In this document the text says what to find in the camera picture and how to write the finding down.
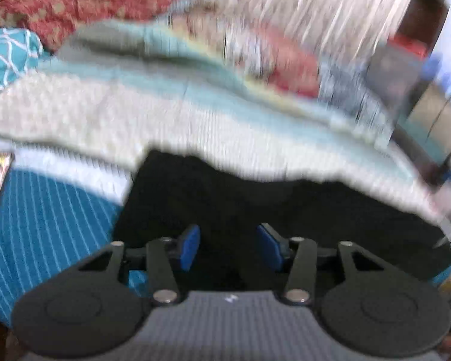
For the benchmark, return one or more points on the red grey folded clothes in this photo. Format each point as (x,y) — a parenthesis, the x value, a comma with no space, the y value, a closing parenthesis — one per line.
(304,3)

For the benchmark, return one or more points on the dark wooden cabinet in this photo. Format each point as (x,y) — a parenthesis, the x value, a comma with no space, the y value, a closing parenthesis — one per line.
(421,11)

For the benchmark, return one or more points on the teal wave print pillow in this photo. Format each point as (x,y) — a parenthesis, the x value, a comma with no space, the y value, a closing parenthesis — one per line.
(7,56)

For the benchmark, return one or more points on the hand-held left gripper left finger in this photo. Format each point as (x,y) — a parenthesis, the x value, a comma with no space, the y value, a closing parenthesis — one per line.
(189,246)

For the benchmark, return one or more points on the blue white patterned folded quilt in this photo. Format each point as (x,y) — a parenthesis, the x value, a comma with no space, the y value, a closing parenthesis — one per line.
(349,97)

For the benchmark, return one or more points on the black pants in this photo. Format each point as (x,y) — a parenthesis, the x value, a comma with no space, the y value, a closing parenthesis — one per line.
(210,203)

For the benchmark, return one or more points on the cream floral folded quilt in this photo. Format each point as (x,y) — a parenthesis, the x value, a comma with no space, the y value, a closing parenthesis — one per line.
(214,34)

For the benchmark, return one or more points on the teal beige patterned bedsheet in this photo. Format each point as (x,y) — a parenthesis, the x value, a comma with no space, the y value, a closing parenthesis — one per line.
(97,112)

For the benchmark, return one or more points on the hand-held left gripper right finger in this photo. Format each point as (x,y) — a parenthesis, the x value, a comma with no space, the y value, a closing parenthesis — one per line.
(268,246)

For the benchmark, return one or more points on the red floral blanket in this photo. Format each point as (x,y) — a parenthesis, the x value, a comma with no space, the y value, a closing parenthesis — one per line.
(71,3)

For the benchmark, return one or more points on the red gold floral folded quilt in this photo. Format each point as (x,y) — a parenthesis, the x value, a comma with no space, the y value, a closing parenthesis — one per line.
(293,64)

